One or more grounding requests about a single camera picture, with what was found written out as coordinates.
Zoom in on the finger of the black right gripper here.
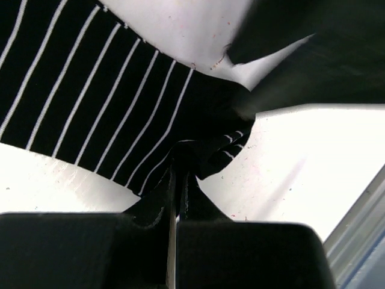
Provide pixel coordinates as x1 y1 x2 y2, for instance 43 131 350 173
227 0 384 117

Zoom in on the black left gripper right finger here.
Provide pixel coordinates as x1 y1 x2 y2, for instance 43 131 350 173
176 173 335 288

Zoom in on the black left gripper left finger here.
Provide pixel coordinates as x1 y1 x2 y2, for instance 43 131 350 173
1 168 176 288

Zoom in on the black white-striped sock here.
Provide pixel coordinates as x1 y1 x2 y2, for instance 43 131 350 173
1 1 253 196

